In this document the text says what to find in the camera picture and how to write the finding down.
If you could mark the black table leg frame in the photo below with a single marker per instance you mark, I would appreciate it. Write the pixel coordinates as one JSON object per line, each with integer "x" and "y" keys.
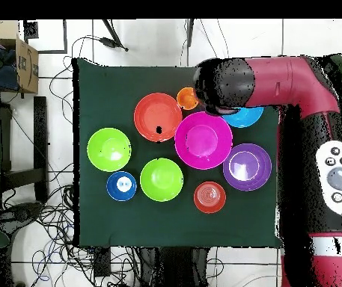
{"x": 41, "y": 143}

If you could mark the light blue plastic bowl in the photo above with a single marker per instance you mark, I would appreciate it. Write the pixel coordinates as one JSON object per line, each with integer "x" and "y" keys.
{"x": 244, "y": 118}

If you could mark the pink plastic bowl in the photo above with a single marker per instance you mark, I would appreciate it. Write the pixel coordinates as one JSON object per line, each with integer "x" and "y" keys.
{"x": 203, "y": 140}

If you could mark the dark green tablecloth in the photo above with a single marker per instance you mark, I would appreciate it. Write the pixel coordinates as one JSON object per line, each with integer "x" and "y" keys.
{"x": 128, "y": 221}

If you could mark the small ribbed orange-red bowl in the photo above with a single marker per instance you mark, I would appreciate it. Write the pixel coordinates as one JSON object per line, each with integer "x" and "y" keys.
{"x": 209, "y": 197}

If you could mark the purple plastic bowl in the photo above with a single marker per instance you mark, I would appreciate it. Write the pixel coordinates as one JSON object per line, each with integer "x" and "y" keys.
{"x": 247, "y": 166}

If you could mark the black power adapter box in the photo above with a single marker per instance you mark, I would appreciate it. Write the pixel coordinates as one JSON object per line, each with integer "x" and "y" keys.
{"x": 101, "y": 261}

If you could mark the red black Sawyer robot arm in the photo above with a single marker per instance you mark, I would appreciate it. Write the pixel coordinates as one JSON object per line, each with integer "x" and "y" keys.
{"x": 278, "y": 80}

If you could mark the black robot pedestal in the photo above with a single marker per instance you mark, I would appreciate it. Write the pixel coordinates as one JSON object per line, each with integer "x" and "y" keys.
{"x": 173, "y": 266}

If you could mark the small dark blue bowl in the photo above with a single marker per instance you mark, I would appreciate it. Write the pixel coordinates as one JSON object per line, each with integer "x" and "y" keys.
{"x": 121, "y": 192}

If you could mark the orange plastic cup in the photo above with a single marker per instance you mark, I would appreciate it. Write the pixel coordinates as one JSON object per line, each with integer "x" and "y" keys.
{"x": 187, "y": 98}

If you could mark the large orange-red plastic bowl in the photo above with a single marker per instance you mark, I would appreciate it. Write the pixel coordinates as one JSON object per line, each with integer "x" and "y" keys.
{"x": 158, "y": 115}

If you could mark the black tripod leg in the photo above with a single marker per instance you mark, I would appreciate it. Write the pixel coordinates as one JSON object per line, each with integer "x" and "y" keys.
{"x": 113, "y": 42}
{"x": 190, "y": 30}

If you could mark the cardboard box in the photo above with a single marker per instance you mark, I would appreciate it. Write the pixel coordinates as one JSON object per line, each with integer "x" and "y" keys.
{"x": 27, "y": 68}

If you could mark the black metal floor frame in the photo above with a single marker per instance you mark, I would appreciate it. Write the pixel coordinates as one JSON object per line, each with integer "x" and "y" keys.
{"x": 65, "y": 36}

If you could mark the dark blue bag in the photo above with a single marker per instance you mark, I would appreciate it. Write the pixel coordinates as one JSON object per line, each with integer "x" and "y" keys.
{"x": 4, "y": 77}

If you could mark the green plastic bowl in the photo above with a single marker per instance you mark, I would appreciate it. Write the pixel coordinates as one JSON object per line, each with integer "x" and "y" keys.
{"x": 109, "y": 149}
{"x": 161, "y": 179}

